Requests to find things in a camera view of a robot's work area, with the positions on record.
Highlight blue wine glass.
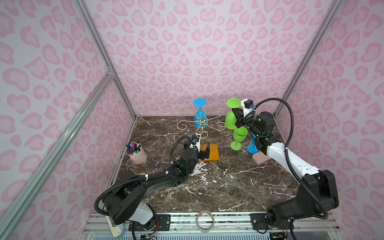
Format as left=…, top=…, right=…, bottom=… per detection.
left=193, top=98, right=207, bottom=129
left=247, top=134, right=259, bottom=155

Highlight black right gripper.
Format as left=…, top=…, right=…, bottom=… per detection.
left=232, top=107, right=264, bottom=138

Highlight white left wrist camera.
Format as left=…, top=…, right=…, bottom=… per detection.
left=183, top=134, right=202, bottom=151

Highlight aluminium frame strut left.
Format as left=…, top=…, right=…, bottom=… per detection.
left=1, top=72, right=115, bottom=240

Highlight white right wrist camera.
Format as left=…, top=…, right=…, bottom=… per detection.
left=241, top=99, right=255, bottom=119

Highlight pink pen holder cup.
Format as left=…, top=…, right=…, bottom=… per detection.
left=126, top=141, right=147, bottom=165

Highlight green wine glass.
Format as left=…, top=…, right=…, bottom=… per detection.
left=225, top=98, right=241, bottom=130
left=231, top=127, right=248, bottom=151

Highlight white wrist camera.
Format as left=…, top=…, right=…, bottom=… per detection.
left=183, top=134, right=202, bottom=151
left=241, top=99, right=255, bottom=119

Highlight pink pencil case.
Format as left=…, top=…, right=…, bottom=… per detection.
left=252, top=152, right=271, bottom=165

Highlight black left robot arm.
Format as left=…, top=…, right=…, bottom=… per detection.
left=94, top=147, right=210, bottom=226

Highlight aluminium front rail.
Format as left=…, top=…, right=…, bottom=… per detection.
left=81, top=212, right=344, bottom=240

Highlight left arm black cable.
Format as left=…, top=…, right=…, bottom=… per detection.
left=93, top=135, right=196, bottom=217

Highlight clear tape roll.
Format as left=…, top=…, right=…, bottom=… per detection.
left=195, top=210, right=215, bottom=233

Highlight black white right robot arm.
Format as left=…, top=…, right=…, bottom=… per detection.
left=232, top=108, right=339, bottom=227

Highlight gold wire rack wooden base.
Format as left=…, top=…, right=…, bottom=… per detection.
left=177, top=106, right=226, bottom=162

